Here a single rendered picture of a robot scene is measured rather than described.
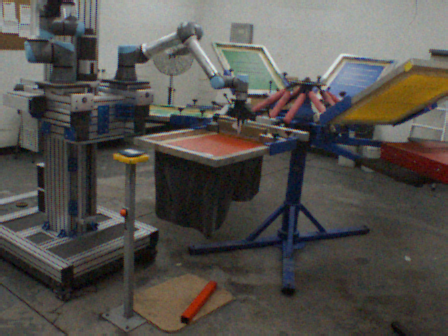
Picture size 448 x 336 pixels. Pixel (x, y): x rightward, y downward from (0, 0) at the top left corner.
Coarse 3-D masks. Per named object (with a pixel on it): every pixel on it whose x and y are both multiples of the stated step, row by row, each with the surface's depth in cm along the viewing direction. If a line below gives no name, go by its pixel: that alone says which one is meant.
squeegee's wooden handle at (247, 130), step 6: (222, 120) 287; (222, 126) 286; (228, 126) 284; (246, 126) 276; (252, 126) 274; (234, 132) 282; (240, 132) 279; (246, 132) 276; (252, 132) 274; (258, 132) 271; (264, 132) 269; (258, 138) 272
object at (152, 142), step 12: (168, 132) 270; (180, 132) 274; (192, 132) 283; (204, 132) 293; (144, 144) 245; (156, 144) 239; (180, 156) 230; (192, 156) 225; (204, 156) 221; (228, 156) 225; (240, 156) 232; (252, 156) 242
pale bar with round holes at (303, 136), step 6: (228, 120) 310; (234, 120) 307; (258, 126) 296; (264, 126) 294; (270, 126) 291; (276, 126) 293; (270, 132) 292; (282, 132) 286; (294, 132) 281; (300, 132) 280; (306, 132) 280; (300, 138) 279; (306, 138) 279
